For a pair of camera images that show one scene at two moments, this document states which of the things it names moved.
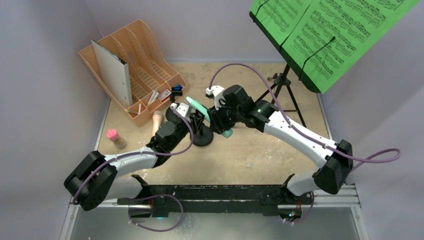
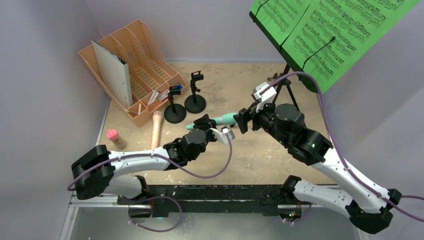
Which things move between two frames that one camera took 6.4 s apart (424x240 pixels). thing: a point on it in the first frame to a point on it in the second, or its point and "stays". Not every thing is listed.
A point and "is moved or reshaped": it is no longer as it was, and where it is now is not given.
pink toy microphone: x=156 y=121 stays
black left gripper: x=184 y=121 to x=205 y=123
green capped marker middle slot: x=152 y=97 stays
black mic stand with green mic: x=203 y=134 is moved or reshaped
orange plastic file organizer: x=151 y=79 stays
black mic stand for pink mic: x=172 y=115 stays
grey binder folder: x=114 y=72 stays
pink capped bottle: x=113 y=135 stays
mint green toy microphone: x=226 y=133 is moved or reshaped
